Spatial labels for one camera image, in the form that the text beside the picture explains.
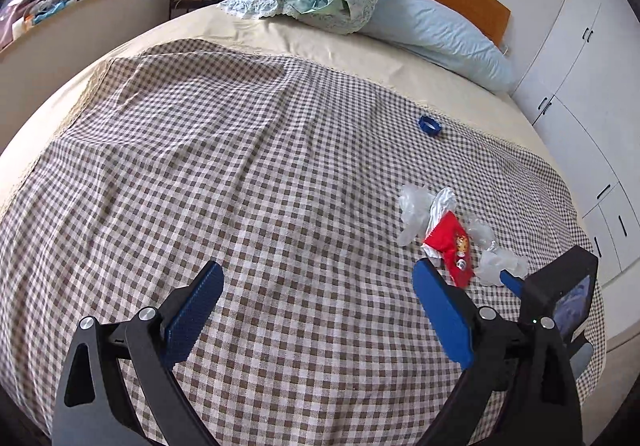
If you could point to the cream bed sheet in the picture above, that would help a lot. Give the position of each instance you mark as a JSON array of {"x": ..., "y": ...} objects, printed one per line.
[{"x": 250, "y": 33}]

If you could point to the pink bag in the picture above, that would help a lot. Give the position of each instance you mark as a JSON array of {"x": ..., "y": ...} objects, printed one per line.
[{"x": 9, "y": 26}]

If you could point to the light blue pillow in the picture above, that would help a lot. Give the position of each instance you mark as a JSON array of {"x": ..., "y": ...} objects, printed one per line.
[{"x": 440, "y": 36}]

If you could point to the red cartoon snack packet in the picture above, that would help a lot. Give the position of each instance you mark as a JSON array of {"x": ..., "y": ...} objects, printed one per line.
[{"x": 450, "y": 246}]

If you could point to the blue cloth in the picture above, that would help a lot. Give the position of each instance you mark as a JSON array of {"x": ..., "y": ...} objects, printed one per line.
[{"x": 52, "y": 8}]

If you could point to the white wardrobe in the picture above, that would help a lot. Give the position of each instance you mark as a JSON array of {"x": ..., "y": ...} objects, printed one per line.
[{"x": 575, "y": 76}]

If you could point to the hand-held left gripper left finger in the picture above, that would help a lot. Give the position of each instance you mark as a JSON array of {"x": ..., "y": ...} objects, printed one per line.
[{"x": 192, "y": 316}]

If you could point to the clear plastic wrapper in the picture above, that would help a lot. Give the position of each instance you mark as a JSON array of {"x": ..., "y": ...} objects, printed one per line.
[
  {"x": 414, "y": 211},
  {"x": 495, "y": 261}
]

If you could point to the blue bottle cap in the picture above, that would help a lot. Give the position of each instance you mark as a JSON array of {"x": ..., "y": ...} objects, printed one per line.
[{"x": 430, "y": 126}]

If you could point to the brown checked blanket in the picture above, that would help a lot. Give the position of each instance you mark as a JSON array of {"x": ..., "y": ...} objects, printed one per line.
[{"x": 250, "y": 176}]

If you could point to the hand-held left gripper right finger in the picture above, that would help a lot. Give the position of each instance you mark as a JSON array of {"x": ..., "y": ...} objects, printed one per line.
[{"x": 445, "y": 316}]

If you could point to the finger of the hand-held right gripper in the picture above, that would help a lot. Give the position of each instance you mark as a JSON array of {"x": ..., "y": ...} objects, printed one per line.
[{"x": 512, "y": 282}]

